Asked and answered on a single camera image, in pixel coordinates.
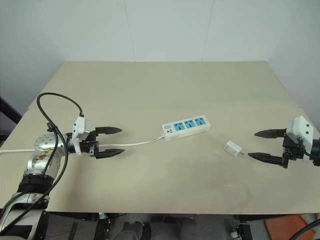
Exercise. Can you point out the black bar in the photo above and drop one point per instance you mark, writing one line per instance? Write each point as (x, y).
(10, 108)

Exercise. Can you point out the white charger plug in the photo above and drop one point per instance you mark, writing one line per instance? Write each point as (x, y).
(232, 148)

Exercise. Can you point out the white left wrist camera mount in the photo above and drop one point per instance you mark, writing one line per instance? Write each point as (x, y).
(80, 125)

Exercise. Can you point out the orange flat object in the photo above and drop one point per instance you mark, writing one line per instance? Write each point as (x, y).
(290, 226)

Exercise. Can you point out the white power strip blue sockets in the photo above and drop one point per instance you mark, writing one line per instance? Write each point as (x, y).
(186, 126)

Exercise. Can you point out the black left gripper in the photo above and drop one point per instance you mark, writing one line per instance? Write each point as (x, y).
(87, 146)

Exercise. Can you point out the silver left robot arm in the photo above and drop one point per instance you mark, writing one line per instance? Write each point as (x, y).
(45, 143)

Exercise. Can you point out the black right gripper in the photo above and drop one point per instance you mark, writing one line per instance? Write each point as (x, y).
(291, 150)

